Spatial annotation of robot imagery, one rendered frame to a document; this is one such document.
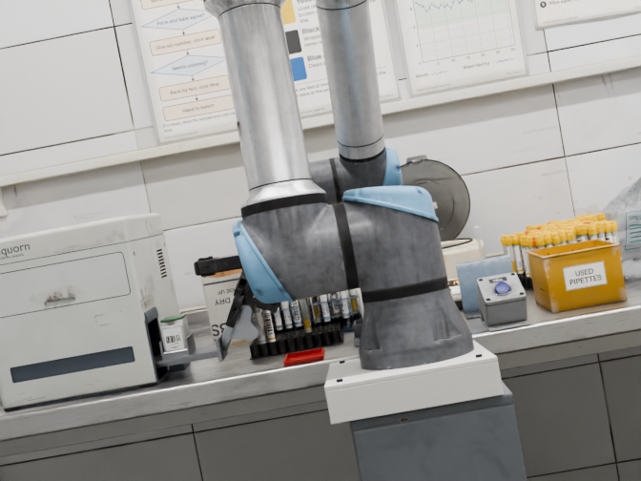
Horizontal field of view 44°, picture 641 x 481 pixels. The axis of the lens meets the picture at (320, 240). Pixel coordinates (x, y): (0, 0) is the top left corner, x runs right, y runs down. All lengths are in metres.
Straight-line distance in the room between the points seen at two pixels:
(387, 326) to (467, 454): 0.18
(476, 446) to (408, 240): 0.26
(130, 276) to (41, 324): 0.18
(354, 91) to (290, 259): 0.31
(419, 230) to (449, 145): 1.01
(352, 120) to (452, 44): 0.85
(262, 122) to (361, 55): 0.22
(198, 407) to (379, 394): 0.52
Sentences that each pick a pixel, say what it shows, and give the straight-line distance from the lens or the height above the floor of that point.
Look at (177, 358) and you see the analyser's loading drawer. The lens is 1.44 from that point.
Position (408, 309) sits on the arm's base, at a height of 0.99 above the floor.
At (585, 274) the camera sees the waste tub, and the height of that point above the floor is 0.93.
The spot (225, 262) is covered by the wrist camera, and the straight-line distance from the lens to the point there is 1.40.
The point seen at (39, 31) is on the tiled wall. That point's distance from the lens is 2.18.
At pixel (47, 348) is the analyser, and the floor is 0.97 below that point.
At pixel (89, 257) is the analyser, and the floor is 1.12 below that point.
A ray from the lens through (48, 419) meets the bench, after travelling 1.47.
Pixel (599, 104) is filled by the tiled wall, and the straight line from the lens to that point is 2.11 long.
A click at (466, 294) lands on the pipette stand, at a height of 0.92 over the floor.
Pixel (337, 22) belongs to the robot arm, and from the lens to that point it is 1.17.
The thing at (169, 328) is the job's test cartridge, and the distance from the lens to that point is 1.44.
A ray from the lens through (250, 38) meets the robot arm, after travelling 1.07.
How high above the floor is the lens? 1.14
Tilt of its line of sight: 3 degrees down
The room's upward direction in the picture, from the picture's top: 10 degrees counter-clockwise
